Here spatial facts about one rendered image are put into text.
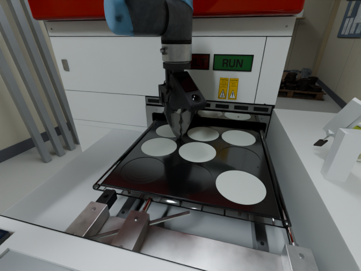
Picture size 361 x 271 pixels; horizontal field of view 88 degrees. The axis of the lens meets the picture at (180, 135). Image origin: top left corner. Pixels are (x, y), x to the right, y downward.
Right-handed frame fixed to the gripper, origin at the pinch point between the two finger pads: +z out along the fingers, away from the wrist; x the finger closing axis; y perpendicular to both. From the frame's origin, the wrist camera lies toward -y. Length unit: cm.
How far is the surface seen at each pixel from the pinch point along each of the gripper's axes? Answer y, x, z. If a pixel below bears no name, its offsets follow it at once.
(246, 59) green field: 1.2, -23.0, -19.7
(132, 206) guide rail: -13.6, 18.4, 6.5
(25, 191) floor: 124, 87, 91
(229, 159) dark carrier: -14.7, -6.4, 1.4
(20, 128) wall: 206, 97, 65
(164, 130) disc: 7.4, 2.2, 1.2
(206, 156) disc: -11.0, -2.0, 1.4
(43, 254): -26.4, 30.0, -4.6
